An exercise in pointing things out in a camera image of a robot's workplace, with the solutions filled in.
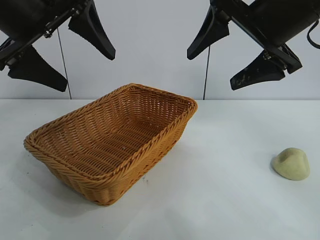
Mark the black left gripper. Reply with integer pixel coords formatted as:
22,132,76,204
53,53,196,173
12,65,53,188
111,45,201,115
0,0,117,92

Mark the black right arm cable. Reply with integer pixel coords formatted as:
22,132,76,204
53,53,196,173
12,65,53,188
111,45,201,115
306,23,320,50

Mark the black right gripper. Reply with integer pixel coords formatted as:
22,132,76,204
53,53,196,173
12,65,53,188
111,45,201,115
186,0,320,92

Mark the pale yellow egg yolk pastry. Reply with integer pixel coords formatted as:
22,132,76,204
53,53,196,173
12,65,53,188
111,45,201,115
270,147,311,181

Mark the brown woven wicker basket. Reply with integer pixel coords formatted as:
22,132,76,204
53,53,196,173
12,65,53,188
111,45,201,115
23,83,199,207

